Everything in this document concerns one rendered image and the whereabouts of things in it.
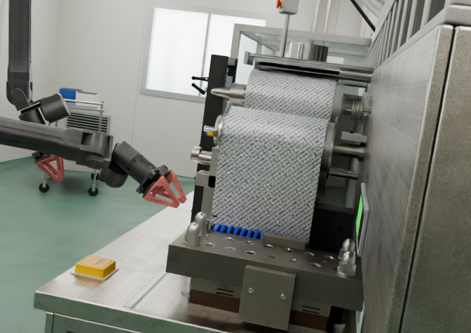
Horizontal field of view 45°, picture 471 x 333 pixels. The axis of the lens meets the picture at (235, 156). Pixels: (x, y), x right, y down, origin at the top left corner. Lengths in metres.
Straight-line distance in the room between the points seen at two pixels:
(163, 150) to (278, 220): 5.98
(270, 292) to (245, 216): 0.25
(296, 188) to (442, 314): 0.86
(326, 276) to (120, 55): 6.47
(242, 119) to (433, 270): 0.91
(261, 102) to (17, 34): 0.66
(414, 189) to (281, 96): 1.10
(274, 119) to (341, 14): 5.62
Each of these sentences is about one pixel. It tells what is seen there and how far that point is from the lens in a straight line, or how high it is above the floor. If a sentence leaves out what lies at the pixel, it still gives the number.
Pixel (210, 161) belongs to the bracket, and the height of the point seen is 1.17.
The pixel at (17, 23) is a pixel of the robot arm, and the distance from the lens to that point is 1.61.
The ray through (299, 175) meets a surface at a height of 1.18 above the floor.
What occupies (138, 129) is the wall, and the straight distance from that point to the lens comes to 7.34.
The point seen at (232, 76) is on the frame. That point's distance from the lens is 1.77.
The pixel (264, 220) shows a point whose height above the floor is 1.07.
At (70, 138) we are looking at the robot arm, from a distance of 1.34.
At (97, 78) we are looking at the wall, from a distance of 7.54.
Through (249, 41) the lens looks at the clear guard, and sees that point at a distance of 2.35.
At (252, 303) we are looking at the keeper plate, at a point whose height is 0.95.
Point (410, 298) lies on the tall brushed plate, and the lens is 0.46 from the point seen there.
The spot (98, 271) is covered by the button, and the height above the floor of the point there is 0.92.
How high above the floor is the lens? 1.38
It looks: 8 degrees down
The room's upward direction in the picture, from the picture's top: 8 degrees clockwise
